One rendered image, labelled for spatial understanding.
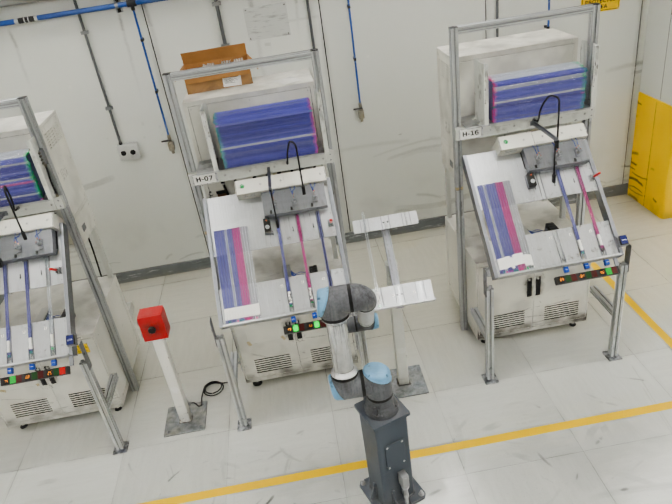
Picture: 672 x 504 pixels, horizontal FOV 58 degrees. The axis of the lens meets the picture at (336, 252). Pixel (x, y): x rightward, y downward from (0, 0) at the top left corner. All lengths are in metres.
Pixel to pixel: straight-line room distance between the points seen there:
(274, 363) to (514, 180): 1.75
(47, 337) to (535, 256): 2.57
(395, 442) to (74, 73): 3.38
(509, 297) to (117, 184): 3.04
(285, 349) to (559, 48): 2.29
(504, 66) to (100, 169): 3.05
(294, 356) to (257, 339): 0.26
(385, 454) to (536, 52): 2.24
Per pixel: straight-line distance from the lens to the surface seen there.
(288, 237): 3.26
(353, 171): 4.96
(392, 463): 2.93
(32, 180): 3.48
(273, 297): 3.19
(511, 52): 3.57
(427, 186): 5.14
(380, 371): 2.64
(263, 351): 3.69
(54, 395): 4.04
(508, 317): 3.89
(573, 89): 3.56
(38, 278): 3.56
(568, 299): 3.98
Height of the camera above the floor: 2.51
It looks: 29 degrees down
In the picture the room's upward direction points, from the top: 9 degrees counter-clockwise
